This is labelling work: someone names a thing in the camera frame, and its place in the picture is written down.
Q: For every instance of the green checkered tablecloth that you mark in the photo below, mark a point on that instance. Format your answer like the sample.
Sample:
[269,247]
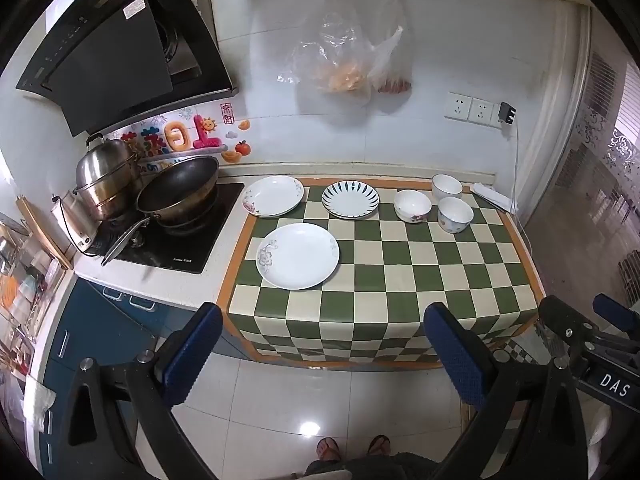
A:
[380,280]

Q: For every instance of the white electric kettle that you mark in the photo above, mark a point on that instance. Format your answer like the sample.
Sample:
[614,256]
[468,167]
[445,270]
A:
[75,222]

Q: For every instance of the black plug-in charger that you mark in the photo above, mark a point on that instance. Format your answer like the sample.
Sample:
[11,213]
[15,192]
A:
[506,113]

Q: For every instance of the white plate with blue stripes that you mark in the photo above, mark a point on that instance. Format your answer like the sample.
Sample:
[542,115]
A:
[350,200]

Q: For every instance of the blue kitchen cabinet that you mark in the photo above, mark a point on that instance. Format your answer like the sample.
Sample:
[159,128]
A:
[95,325]

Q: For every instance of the white wall socket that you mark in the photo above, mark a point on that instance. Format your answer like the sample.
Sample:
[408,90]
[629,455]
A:
[485,111]
[459,106]

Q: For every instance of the white plastic bag red food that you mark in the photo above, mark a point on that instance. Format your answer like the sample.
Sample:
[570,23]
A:
[392,65]

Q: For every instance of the black range hood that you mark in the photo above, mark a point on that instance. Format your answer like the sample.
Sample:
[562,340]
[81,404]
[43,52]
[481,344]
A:
[100,60]

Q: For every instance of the person's right foot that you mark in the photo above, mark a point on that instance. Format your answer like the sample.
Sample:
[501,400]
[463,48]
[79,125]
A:
[378,445]

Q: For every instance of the white plate with pink flowers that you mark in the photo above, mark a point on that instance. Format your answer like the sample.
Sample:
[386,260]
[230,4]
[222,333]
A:
[272,196]

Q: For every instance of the patterned glass sliding door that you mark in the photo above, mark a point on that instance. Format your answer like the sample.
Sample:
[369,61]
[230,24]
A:
[600,160]

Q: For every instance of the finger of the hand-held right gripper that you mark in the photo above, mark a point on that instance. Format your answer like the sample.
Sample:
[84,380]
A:
[562,317]
[617,312]

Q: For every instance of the white bowl with blue print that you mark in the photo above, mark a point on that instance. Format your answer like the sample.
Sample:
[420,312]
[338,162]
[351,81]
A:
[455,215]

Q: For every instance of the clear plastic bag orange food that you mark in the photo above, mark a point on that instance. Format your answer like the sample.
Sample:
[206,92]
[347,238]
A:
[335,60]

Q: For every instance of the cluttered storage shelf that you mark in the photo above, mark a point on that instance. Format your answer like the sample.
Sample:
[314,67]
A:
[25,300]

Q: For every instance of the stainless steel steamer pot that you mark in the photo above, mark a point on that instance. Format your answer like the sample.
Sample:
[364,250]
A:
[105,170]

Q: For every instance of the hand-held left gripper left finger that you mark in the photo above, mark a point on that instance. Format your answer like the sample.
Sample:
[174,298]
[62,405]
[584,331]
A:
[192,355]

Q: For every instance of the black glass cooktop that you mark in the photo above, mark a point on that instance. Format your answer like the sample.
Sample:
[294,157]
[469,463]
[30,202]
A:
[200,242]

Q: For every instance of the white folded paper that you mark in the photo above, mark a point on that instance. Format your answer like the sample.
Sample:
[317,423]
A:
[492,196]

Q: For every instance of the wooden cutting board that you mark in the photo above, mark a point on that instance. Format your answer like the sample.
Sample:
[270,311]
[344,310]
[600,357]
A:
[46,236]

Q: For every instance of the large white plate grey flower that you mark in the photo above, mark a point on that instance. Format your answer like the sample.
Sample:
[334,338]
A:
[297,256]

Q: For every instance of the white rag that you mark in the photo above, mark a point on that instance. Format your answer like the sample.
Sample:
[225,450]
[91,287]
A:
[37,405]

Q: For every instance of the white bowl with dark rim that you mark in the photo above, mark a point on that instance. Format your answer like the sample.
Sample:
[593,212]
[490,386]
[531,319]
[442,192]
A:
[446,189]

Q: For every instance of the white bowl with pink flowers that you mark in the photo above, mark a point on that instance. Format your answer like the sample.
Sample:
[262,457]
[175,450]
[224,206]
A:
[412,206]

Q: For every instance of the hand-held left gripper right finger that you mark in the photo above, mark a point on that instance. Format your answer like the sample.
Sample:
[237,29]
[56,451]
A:
[452,355]

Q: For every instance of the colourful wall stickers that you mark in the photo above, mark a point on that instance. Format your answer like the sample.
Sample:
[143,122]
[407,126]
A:
[180,135]

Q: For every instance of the person's left foot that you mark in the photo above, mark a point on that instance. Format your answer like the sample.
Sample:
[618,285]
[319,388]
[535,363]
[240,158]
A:
[328,448]

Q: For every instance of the person's foot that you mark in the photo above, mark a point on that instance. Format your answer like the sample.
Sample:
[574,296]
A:
[378,445]
[328,448]

